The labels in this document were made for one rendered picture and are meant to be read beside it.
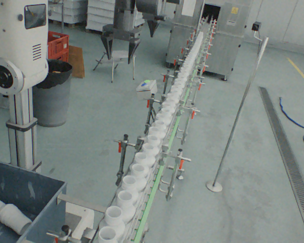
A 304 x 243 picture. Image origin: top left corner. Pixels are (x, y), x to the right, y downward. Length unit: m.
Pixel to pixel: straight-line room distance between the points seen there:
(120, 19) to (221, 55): 4.91
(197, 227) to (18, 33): 1.80
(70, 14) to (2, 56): 6.95
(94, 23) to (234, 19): 3.73
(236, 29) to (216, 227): 4.00
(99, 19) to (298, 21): 6.92
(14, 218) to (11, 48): 0.63
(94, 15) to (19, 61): 6.58
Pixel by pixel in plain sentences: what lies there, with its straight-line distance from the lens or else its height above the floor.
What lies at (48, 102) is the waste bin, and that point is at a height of 0.31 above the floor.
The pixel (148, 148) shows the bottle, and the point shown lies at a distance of 0.91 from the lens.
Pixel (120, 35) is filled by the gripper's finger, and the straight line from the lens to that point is 0.83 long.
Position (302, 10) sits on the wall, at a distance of 11.40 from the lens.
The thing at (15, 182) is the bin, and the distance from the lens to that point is 1.19.
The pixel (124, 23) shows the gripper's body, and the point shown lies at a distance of 0.83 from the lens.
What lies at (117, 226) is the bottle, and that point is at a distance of 0.67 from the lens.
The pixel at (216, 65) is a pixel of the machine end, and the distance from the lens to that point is 5.73.
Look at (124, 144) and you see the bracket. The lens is 1.04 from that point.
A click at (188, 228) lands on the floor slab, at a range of 2.29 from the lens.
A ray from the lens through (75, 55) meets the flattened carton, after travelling 4.49.
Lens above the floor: 1.65
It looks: 28 degrees down
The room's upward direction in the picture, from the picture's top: 11 degrees clockwise
